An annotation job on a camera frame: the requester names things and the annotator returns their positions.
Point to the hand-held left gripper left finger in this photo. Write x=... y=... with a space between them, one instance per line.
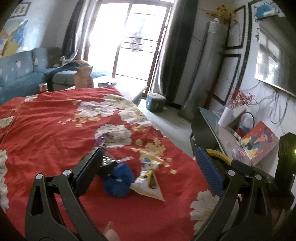
x=89 y=166

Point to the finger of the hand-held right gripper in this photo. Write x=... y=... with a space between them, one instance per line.
x=242 y=167

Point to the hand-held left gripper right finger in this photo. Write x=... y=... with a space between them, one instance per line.
x=209 y=168

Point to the yellow bin with black bag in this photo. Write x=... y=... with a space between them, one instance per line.
x=216 y=153

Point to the silver black wrapper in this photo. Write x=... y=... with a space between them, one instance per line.
x=107 y=165

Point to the blue paper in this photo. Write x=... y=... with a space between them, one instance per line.
x=119 y=180

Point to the white red strip wrapper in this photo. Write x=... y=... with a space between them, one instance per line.
x=124 y=159

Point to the yellow white snack packet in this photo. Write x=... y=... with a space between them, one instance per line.
x=148 y=183

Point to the person's left hand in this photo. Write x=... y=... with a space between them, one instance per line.
x=112 y=233

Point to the clear bag of pastel items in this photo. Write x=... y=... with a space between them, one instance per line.
x=240 y=154

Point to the colourful figure painting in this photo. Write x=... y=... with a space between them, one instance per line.
x=260 y=143

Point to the glass-topped television cabinet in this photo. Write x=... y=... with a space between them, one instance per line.
x=208 y=122

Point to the red floral blanket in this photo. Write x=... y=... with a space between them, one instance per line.
x=57 y=129

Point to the white vase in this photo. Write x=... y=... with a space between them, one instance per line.
x=225 y=118

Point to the blue square stool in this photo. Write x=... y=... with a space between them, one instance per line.
x=156 y=103

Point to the small items on coffee table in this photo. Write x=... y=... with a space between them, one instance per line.
x=106 y=84

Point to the white coffee table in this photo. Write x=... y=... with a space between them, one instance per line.
x=133 y=90

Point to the orange plush toy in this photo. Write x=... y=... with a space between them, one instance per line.
x=83 y=77

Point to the red drink can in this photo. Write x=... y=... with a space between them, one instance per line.
x=43 y=88

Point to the grey standing air conditioner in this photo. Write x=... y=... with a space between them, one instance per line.
x=203 y=69

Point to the dark clothes on sofa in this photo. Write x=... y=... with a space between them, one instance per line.
x=69 y=62

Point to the dark grey curtain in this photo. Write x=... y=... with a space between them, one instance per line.
x=74 y=32
x=178 y=53

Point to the blue patterned sofa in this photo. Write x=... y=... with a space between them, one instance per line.
x=20 y=69

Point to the glass balcony door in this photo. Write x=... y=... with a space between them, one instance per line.
x=129 y=46

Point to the hanging laundry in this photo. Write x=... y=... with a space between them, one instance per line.
x=136 y=42

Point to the yellow pillow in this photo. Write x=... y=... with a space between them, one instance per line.
x=10 y=49

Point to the yellow artificial flowers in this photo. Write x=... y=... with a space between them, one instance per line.
x=219 y=14

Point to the colourful country map poster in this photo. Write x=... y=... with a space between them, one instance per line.
x=13 y=34

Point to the framed calligraphy poster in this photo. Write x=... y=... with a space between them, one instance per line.
x=21 y=9

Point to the wall-mounted television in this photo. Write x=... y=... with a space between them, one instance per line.
x=277 y=51

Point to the blue wall picture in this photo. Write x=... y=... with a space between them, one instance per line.
x=268 y=9

